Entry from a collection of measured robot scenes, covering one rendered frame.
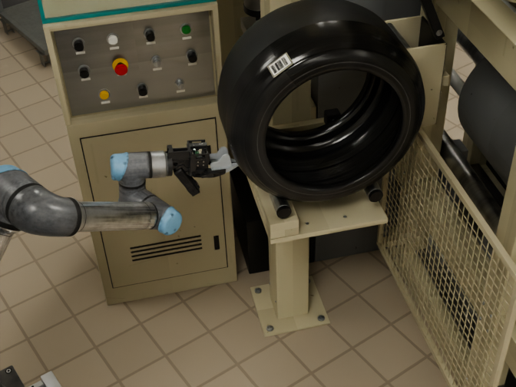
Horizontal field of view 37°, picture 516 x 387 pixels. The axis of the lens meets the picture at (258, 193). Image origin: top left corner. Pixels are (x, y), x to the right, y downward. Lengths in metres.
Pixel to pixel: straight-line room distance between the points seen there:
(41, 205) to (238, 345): 1.41
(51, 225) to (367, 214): 0.99
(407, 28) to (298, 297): 1.13
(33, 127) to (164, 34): 1.91
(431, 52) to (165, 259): 1.35
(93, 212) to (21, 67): 3.11
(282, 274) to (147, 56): 0.96
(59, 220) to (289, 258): 1.25
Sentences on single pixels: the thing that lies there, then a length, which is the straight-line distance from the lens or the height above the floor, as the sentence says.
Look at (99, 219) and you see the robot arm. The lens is 1.97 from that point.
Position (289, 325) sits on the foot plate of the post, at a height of 0.01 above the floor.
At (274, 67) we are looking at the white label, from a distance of 1.98.
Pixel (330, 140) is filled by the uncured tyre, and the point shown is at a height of 0.95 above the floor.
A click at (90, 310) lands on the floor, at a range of 3.31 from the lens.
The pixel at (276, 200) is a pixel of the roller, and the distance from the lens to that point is 2.28.
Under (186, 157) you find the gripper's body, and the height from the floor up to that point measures 1.09.
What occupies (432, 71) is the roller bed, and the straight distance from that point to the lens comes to 2.53.
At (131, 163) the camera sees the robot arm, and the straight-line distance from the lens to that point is 2.16.
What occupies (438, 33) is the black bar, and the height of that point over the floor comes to 1.24.
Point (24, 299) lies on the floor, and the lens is 3.44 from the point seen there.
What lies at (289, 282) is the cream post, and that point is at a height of 0.21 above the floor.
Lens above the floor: 2.39
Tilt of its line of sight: 40 degrees down
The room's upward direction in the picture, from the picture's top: 2 degrees counter-clockwise
